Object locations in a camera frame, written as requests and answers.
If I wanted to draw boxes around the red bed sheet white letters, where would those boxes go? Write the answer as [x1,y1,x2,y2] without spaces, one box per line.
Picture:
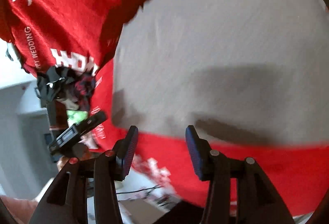
[90,59,329,217]

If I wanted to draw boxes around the dark clothes pile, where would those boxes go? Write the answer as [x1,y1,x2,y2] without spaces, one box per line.
[35,66,96,137]

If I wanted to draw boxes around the grey knitted small garment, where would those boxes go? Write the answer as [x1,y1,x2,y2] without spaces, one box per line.
[111,0,328,145]

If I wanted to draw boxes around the red quilt white characters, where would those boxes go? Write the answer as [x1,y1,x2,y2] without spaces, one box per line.
[1,0,148,75]

